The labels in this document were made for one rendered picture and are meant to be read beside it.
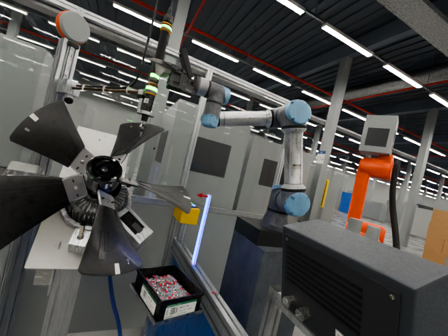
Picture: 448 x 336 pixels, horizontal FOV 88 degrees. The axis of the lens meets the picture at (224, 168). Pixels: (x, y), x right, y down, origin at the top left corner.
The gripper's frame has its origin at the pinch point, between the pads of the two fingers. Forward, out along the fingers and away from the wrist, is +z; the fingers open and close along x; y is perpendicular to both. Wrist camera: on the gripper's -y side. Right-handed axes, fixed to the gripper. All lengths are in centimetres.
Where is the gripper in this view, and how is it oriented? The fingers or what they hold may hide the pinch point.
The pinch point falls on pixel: (150, 61)
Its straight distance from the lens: 103.9
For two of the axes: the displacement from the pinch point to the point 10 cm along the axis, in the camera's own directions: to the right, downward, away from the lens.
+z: -8.8, -2.1, -4.3
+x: -4.2, -1.0, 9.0
